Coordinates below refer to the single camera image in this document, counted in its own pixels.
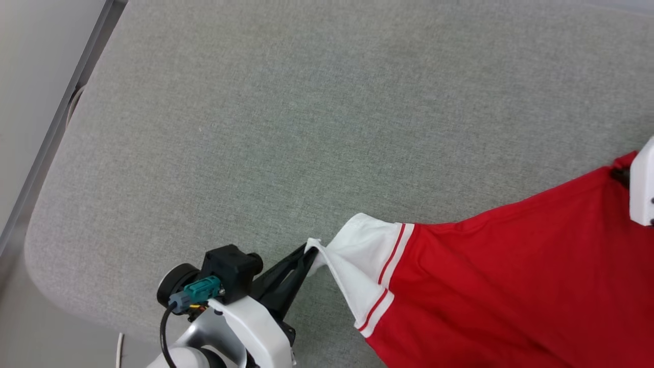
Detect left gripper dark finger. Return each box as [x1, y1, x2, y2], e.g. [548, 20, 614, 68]
[265, 248, 320, 324]
[252, 244, 310, 301]

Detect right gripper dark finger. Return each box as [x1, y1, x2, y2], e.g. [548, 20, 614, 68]
[610, 166, 632, 189]

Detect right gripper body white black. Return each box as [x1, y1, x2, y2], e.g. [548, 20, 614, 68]
[629, 135, 654, 227]

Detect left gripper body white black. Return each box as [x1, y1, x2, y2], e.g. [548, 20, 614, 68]
[156, 244, 297, 368]

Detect red and white garment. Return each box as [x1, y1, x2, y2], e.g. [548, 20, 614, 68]
[305, 151, 654, 368]

